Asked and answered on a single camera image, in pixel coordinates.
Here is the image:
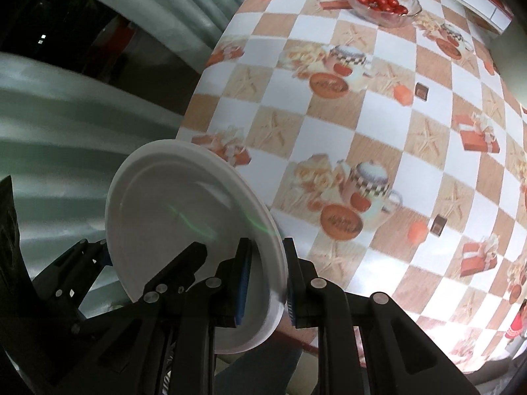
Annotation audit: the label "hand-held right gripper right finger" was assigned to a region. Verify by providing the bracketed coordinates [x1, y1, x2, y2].
[284, 238, 480, 395]

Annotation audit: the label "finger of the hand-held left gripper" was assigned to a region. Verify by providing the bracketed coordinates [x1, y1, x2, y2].
[33, 239, 114, 310]
[142, 242, 208, 294]

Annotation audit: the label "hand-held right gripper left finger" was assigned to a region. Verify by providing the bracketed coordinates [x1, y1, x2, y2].
[53, 238, 253, 395]

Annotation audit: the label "white bowl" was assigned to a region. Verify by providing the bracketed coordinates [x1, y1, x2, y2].
[105, 139, 288, 355]

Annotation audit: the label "person's leg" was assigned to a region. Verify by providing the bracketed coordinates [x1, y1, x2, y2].
[214, 335, 303, 395]

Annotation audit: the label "pale green curtain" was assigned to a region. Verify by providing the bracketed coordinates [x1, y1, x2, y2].
[0, 0, 264, 305]

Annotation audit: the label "checkered printed tablecloth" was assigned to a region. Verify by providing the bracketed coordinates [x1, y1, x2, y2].
[175, 0, 527, 375]

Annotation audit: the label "colourful snack packets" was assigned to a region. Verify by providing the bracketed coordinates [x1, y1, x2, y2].
[506, 296, 527, 338]

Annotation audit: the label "pile of cherry tomatoes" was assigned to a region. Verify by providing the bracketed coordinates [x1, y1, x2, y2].
[355, 0, 409, 16]

